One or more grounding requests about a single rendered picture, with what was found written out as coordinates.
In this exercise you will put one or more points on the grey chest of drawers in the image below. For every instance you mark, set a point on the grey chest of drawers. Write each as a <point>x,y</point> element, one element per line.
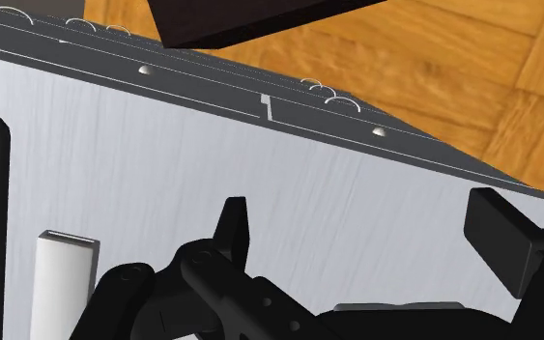
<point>347,212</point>

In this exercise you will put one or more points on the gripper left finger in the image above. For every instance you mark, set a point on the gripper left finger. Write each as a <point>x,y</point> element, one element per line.
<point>215,292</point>

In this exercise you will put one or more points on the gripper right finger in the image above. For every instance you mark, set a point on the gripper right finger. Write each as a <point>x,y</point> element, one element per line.
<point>507,240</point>

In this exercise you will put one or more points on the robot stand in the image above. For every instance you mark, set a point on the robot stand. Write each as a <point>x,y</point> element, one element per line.
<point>234,19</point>

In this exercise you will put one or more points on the white rounded block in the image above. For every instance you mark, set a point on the white rounded block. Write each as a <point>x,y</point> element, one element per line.
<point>59,287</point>

